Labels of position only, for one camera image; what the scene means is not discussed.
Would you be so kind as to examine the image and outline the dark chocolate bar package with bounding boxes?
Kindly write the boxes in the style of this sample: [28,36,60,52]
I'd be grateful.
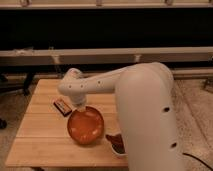
[53,98,72,117]

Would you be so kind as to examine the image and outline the white horizontal rail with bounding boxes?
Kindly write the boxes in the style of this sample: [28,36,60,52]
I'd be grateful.
[0,47,213,66]

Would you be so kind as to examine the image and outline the black floor cable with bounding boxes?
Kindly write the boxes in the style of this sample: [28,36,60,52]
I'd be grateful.
[182,152,213,171]

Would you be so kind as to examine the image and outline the wooden table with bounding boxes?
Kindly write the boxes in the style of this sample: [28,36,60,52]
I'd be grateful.
[6,79,127,168]

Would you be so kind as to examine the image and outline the orange ceramic bowl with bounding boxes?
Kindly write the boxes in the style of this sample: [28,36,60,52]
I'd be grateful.
[67,106,104,145]

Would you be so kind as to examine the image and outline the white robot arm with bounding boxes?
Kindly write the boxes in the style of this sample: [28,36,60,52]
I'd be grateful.
[58,62,185,171]

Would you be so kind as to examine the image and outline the white cup with brown contents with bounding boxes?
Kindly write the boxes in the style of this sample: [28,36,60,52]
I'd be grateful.
[105,134,126,156]

